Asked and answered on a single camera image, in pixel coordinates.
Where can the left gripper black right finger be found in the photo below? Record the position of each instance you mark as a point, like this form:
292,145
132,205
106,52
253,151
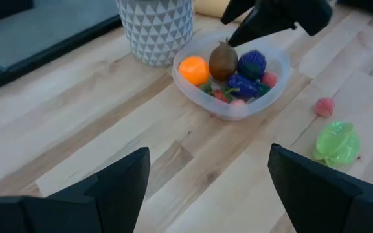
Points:
322,207

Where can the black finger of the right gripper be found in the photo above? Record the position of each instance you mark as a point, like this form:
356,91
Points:
238,9
257,26

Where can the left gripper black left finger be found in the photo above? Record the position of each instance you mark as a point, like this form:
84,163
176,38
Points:
115,200

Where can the purple toy grapes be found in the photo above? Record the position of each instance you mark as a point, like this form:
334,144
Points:
252,64

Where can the brown toy kiwi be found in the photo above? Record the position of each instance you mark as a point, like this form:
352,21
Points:
223,61

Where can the pink toy raspberry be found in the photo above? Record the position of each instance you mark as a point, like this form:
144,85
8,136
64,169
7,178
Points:
324,107
269,80

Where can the purple toy eggplant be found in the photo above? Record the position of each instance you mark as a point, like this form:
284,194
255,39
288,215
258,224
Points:
246,87

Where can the light green toy starfruit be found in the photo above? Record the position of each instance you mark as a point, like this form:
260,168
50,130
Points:
337,144

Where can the toy orange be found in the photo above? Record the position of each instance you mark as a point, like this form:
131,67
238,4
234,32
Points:
193,70

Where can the clear plastic tupperware container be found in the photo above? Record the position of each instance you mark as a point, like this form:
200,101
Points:
206,103

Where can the folded yellow cloth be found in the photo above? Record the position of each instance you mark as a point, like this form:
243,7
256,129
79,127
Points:
209,7

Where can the succulent in patterned pot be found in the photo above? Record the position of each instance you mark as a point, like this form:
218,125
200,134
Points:
154,29

